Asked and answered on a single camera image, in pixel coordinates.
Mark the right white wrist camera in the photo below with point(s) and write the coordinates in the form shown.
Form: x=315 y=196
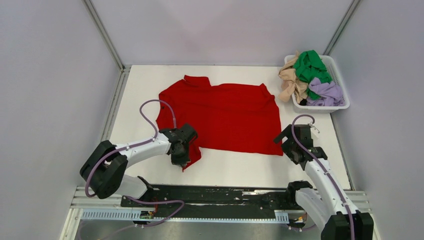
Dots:
x=315 y=132

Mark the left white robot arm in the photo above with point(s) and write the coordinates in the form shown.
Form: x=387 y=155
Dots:
x=104 y=171

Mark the red t shirt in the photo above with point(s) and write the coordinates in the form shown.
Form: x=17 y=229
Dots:
x=230 y=116

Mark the green t shirt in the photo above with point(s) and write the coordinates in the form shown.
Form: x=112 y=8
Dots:
x=309 y=66

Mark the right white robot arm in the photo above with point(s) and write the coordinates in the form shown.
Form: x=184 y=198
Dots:
x=324 y=200

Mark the lilac t shirt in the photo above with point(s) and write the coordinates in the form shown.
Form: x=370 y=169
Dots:
x=329 y=94

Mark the beige t shirt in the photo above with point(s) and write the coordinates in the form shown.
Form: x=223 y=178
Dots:
x=291 y=84

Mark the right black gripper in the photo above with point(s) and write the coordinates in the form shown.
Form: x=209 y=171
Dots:
x=286 y=133

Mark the grey slotted cable duct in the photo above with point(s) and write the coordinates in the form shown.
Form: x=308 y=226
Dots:
x=139 y=215

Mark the aluminium frame rail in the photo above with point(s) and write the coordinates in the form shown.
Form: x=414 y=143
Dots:
x=301 y=228

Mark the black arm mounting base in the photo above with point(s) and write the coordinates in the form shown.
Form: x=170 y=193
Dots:
x=218 y=202

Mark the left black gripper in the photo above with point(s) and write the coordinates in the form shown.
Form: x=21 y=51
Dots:
x=181 y=162

